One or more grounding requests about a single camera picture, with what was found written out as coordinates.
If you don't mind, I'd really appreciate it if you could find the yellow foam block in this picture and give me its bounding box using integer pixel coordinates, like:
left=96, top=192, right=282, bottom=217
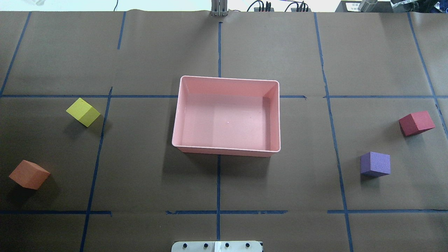
left=66, top=98, right=100, bottom=127

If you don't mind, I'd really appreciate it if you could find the small metal cylinder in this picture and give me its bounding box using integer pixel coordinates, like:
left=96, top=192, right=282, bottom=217
left=357, top=0, right=378, bottom=13

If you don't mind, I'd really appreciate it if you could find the orange foam block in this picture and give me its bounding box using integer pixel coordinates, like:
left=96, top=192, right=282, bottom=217
left=9, top=160, right=51, bottom=190

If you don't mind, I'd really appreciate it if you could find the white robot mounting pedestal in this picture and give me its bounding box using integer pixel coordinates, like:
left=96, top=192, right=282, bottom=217
left=171, top=240, right=264, bottom=252

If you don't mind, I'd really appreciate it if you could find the pink plastic bin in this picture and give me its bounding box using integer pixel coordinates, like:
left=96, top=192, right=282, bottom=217
left=171, top=76, right=281, bottom=157

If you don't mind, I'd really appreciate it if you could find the aluminium frame post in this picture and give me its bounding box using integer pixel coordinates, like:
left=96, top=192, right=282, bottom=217
left=210, top=0, right=228, bottom=16

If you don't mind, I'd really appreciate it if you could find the purple foam block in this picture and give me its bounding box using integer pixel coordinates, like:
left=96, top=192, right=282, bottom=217
left=360, top=152, right=391, bottom=177

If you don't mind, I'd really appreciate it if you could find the red foam block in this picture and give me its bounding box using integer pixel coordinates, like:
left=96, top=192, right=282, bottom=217
left=398, top=111, right=435, bottom=136

